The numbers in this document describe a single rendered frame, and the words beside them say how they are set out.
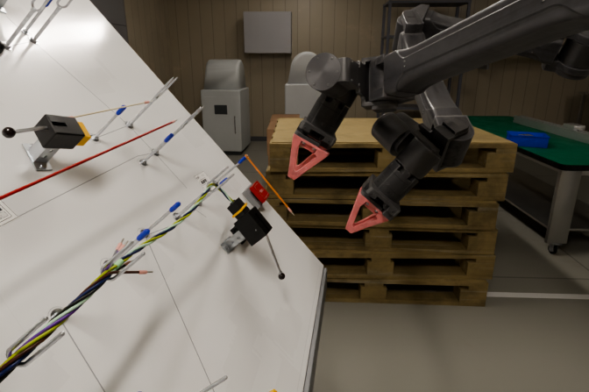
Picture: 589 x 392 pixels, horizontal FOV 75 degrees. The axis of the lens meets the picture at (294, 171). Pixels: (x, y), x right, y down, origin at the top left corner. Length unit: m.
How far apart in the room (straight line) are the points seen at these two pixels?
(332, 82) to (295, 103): 5.27
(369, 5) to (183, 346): 6.49
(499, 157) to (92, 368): 2.14
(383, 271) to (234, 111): 3.94
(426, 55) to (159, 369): 0.52
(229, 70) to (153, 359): 5.49
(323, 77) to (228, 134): 5.31
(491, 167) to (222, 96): 4.24
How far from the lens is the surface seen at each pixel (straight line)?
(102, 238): 0.61
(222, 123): 5.87
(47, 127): 0.59
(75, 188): 0.64
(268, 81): 6.78
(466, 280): 2.58
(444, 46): 0.52
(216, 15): 6.94
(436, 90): 0.81
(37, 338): 0.39
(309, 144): 0.64
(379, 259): 2.37
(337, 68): 0.59
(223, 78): 5.90
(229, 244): 0.78
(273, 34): 6.48
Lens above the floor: 1.43
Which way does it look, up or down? 16 degrees down
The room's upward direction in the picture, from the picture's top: straight up
